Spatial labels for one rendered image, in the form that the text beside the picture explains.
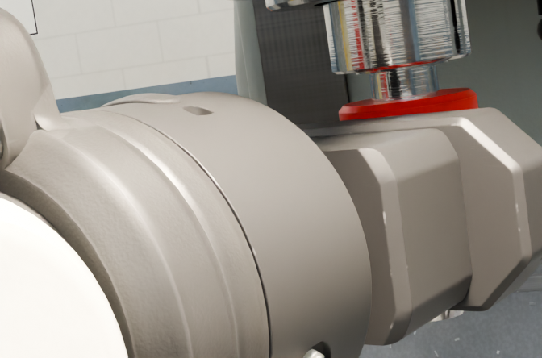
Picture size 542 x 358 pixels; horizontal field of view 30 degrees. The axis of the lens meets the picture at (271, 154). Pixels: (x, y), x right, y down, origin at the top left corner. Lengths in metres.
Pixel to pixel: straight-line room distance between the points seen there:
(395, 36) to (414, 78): 0.02
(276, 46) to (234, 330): 0.55
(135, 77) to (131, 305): 4.74
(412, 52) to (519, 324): 0.42
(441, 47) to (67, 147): 0.16
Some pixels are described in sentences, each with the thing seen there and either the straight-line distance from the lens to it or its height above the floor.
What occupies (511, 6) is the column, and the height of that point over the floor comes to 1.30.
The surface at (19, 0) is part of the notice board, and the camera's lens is 5.16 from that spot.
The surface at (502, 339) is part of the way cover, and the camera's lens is 0.72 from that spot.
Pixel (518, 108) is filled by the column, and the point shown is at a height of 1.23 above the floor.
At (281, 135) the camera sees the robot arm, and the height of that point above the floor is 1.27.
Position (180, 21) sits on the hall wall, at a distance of 4.83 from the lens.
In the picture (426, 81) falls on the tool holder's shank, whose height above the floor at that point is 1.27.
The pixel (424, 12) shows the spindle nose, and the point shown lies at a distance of 0.33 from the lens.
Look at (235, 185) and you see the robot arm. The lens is 0.21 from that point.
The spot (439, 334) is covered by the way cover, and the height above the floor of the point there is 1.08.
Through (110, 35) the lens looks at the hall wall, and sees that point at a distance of 4.96.
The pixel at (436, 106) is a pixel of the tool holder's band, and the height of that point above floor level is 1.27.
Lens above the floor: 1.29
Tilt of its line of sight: 6 degrees down
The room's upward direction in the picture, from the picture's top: 8 degrees counter-clockwise
